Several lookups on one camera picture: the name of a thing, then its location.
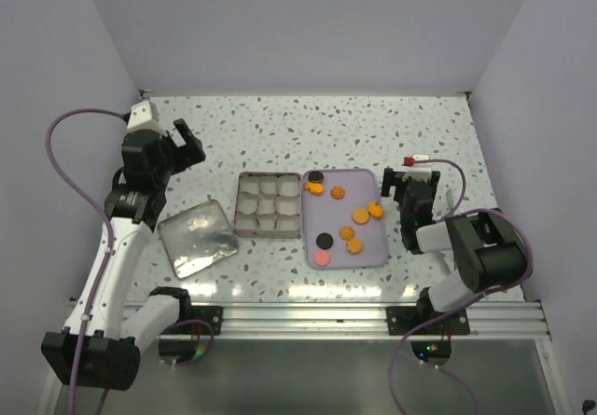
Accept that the orange swirl cookie top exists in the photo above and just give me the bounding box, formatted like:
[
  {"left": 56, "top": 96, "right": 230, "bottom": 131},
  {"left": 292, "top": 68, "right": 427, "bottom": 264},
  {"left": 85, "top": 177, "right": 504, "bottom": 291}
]
[{"left": 330, "top": 186, "right": 346, "bottom": 200}]

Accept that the orange swirl cookie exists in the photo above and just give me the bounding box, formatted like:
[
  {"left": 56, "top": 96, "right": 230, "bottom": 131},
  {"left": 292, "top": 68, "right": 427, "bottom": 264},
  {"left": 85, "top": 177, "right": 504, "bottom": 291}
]
[
  {"left": 330, "top": 186, "right": 346, "bottom": 200},
  {"left": 340, "top": 226, "right": 355, "bottom": 242}
]

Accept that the black sandwich cookie top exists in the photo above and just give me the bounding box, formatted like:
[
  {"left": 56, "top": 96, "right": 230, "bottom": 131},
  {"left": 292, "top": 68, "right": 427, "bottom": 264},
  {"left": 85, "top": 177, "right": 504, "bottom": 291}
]
[{"left": 308, "top": 171, "right": 324, "bottom": 184}]

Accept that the orange flower cookie top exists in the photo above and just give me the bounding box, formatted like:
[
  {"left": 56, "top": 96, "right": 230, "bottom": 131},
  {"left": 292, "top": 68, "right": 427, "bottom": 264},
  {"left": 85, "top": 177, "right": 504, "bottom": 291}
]
[{"left": 304, "top": 181, "right": 325, "bottom": 196}]

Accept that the orange flower cookie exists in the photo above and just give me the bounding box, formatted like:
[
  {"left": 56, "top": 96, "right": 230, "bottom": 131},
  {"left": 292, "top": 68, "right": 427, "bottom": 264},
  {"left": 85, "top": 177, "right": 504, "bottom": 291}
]
[
  {"left": 368, "top": 201, "right": 384, "bottom": 219},
  {"left": 346, "top": 238, "right": 364, "bottom": 255},
  {"left": 304, "top": 181, "right": 325, "bottom": 196}
]

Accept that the lilac plastic tray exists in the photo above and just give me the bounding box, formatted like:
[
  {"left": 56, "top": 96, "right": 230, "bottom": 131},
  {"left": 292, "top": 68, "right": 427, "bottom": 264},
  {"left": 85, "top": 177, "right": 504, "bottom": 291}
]
[{"left": 301, "top": 168, "right": 388, "bottom": 270}]

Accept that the black round cookie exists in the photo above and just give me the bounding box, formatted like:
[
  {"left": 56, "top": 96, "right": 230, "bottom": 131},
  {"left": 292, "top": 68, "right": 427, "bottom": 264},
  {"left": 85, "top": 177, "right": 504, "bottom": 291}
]
[{"left": 315, "top": 232, "right": 334, "bottom": 250}]

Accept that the pink round cookie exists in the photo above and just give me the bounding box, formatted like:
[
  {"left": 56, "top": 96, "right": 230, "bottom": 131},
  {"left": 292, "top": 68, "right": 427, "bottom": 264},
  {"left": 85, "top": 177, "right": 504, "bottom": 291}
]
[{"left": 312, "top": 250, "right": 330, "bottom": 267}]

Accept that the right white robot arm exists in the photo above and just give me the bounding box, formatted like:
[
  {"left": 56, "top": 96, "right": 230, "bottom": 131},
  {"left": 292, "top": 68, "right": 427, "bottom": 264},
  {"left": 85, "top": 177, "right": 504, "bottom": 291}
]
[{"left": 381, "top": 158, "right": 533, "bottom": 334}]

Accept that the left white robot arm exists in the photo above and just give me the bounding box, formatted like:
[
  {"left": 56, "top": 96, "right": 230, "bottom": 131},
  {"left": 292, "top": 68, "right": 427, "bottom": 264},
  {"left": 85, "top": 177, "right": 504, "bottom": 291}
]
[{"left": 41, "top": 118, "right": 206, "bottom": 391}]

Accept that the orange flower cookie right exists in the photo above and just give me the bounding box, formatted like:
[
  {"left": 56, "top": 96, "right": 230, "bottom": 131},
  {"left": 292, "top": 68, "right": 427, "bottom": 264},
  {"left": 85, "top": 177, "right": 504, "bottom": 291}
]
[{"left": 368, "top": 201, "right": 384, "bottom": 219}]

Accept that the round orange cookie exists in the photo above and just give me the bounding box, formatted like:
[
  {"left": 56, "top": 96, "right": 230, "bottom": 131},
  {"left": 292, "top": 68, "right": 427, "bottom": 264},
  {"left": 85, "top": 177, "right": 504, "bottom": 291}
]
[{"left": 352, "top": 208, "right": 369, "bottom": 225}]

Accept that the orange swirl cookie lower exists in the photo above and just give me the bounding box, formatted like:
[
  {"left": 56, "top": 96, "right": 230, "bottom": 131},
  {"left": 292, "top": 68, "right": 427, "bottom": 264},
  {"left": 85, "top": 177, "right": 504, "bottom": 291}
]
[{"left": 340, "top": 226, "right": 355, "bottom": 242}]

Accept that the orange flower cookie lower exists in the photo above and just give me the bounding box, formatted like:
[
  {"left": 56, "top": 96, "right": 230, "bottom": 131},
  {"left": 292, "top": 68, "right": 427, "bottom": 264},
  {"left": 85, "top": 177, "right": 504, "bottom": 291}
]
[{"left": 346, "top": 238, "right": 364, "bottom": 255}]

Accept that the silver tin lid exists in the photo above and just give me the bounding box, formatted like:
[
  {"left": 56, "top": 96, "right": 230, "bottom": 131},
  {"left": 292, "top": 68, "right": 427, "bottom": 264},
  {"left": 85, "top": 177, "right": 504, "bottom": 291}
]
[{"left": 158, "top": 200, "right": 239, "bottom": 279}]

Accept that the square cookie tin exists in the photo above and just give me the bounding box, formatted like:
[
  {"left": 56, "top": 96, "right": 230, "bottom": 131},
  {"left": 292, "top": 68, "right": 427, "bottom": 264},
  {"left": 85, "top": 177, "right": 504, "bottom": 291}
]
[{"left": 233, "top": 172, "right": 302, "bottom": 240}]

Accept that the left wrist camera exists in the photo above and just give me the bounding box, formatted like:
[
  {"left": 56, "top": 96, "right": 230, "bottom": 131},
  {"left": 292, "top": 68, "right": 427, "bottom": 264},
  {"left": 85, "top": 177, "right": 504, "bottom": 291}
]
[{"left": 127, "top": 101, "right": 167, "bottom": 135}]

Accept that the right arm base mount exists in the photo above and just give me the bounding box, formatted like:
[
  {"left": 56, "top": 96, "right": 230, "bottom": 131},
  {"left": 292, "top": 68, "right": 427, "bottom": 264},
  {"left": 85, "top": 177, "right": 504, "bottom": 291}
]
[{"left": 385, "top": 306, "right": 471, "bottom": 366}]

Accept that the aluminium rail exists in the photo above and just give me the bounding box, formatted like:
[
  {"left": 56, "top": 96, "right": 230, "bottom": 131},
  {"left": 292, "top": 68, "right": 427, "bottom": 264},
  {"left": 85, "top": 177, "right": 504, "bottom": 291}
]
[{"left": 64, "top": 298, "right": 547, "bottom": 341}]

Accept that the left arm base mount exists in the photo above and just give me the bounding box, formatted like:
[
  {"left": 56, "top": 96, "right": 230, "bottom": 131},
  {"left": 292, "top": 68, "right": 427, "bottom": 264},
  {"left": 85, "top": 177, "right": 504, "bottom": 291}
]
[{"left": 158, "top": 306, "right": 223, "bottom": 367}]

